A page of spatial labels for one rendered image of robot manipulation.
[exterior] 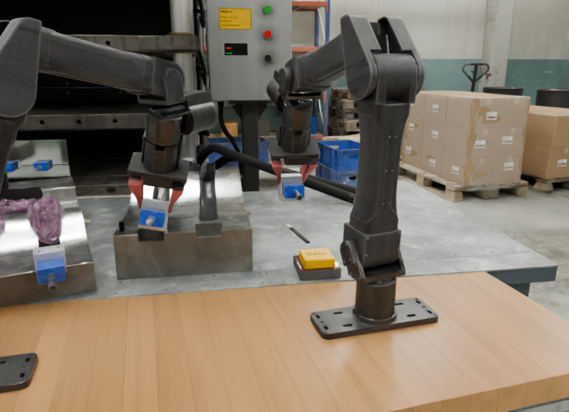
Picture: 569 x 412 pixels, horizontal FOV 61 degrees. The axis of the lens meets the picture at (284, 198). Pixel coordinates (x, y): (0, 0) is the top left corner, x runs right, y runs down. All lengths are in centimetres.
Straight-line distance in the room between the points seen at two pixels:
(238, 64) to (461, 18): 724
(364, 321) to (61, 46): 58
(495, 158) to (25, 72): 437
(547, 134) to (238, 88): 393
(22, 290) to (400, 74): 71
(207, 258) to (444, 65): 789
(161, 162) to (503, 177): 423
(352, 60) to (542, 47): 898
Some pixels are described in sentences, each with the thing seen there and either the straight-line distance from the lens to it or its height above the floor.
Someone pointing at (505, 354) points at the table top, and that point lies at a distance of 79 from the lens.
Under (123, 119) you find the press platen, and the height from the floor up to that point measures 102.
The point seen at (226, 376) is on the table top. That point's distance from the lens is 68.
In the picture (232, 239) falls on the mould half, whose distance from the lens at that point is 94.
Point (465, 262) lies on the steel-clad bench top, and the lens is 108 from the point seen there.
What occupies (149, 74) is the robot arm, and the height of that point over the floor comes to 118.
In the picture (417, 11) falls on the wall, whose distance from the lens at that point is 846.
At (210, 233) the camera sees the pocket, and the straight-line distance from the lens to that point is 98.
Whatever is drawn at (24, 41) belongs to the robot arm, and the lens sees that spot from 68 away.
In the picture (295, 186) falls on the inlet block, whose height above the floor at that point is 95.
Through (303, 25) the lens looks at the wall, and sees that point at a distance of 783.
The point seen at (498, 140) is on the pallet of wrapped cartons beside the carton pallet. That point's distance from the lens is 474.
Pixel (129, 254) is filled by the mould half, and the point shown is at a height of 85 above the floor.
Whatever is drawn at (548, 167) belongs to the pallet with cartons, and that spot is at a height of 25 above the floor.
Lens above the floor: 119
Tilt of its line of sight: 15 degrees down
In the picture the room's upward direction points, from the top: straight up
